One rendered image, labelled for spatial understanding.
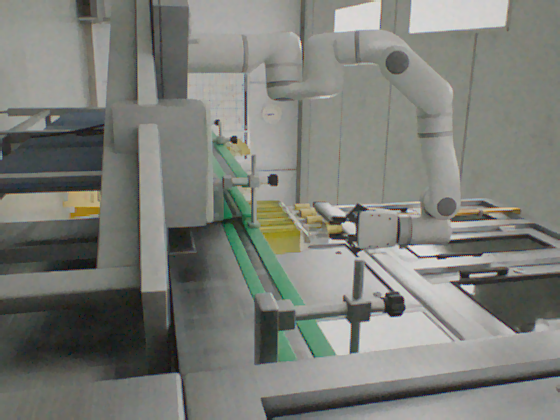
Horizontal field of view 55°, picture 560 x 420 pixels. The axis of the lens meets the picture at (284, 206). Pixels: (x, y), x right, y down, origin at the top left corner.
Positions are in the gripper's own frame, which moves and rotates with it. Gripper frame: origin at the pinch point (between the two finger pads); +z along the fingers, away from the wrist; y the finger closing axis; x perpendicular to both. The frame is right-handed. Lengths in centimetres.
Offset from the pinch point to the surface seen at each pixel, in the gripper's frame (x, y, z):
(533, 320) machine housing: 15, -17, -46
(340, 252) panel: -14.9, -12.2, -2.7
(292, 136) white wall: -607, -62, 14
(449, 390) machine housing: 99, 20, 1
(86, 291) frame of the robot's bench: 66, 11, 39
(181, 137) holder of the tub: 37, 28, 31
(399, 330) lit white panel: 29.9, -12.6, -11.4
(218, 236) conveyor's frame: 26.0, 5.7, 26.7
